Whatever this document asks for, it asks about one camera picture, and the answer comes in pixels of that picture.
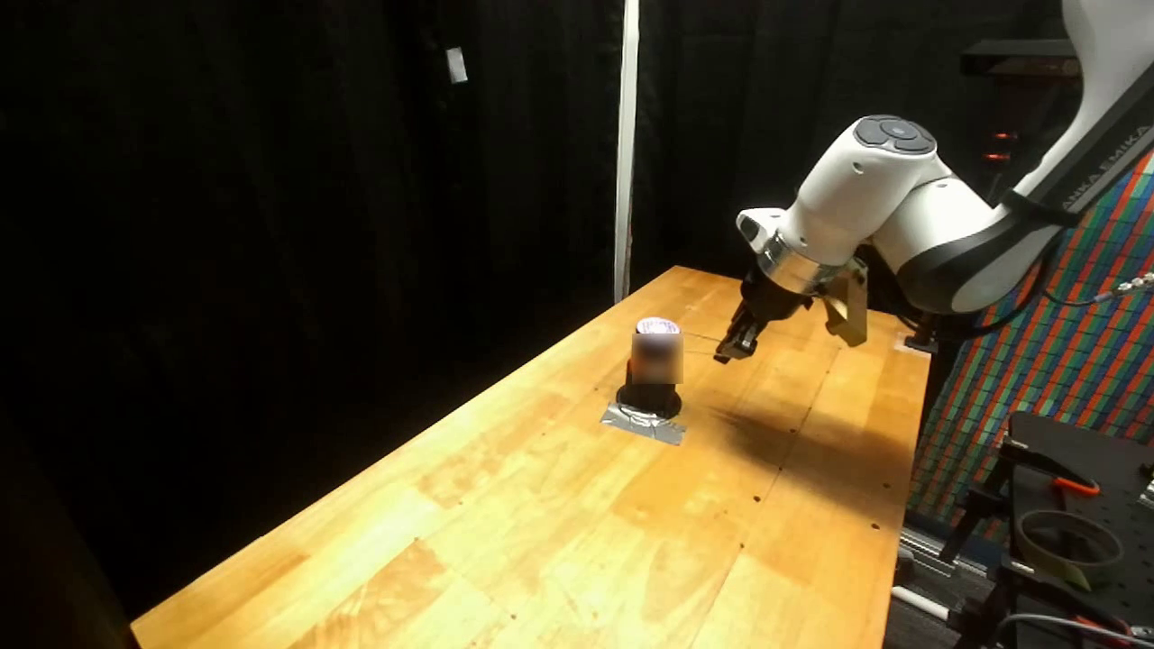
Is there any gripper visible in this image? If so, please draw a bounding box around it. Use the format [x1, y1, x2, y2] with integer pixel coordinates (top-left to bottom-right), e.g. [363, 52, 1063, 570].
[714, 269, 814, 365]

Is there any cup with black base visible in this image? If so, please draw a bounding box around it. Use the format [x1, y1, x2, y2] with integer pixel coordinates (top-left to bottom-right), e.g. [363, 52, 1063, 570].
[616, 315, 685, 421]

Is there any silver tape patch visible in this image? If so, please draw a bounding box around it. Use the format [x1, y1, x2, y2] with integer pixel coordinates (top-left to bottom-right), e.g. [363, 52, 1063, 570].
[600, 402, 689, 447]

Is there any black table clamp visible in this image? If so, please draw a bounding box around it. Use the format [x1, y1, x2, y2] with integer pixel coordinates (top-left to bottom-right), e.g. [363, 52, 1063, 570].
[903, 311, 940, 354]

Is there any white vertical pole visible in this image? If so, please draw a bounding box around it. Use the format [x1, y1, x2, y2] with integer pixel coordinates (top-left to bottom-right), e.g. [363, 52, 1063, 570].
[612, 0, 642, 305]

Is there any colourful patterned panel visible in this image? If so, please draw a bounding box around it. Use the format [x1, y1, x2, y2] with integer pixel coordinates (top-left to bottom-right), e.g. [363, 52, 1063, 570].
[905, 151, 1154, 544]

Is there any roll of tape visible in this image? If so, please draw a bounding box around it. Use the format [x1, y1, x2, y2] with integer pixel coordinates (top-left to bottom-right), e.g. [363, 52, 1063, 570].
[1013, 509, 1126, 593]

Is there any dark shelf with red lights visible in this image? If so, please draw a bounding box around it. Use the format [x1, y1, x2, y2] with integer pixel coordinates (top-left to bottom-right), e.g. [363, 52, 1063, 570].
[959, 38, 1083, 174]

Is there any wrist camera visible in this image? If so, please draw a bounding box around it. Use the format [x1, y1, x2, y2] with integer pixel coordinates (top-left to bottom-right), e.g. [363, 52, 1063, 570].
[821, 259, 872, 349]

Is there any black cable with silver plug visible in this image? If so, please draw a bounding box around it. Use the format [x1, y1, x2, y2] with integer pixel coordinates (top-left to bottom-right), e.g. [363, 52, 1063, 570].
[1046, 270, 1154, 309]

